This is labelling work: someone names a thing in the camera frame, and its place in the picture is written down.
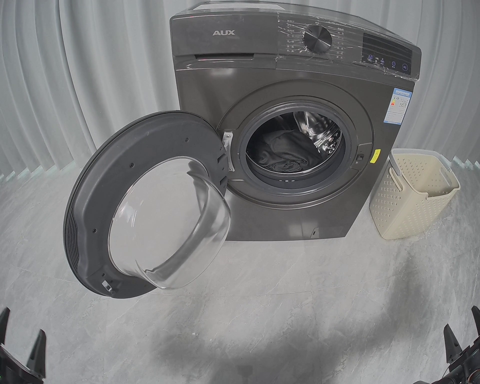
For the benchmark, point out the cream laundry basket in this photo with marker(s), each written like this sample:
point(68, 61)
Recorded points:
point(408, 202)

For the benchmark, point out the white curtain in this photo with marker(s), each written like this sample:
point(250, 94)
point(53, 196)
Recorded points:
point(82, 75)

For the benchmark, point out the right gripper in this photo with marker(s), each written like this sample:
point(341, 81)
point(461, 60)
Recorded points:
point(467, 365)

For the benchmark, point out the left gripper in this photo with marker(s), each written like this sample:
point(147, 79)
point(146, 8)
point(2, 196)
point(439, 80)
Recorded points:
point(17, 365)

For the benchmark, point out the heap of dark clothes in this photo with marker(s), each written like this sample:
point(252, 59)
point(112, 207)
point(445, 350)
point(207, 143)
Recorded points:
point(281, 150)

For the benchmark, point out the washing machine door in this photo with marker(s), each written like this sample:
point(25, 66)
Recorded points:
point(112, 180)

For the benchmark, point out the grey washing machine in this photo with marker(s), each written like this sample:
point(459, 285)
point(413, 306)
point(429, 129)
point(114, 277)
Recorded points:
point(210, 93)

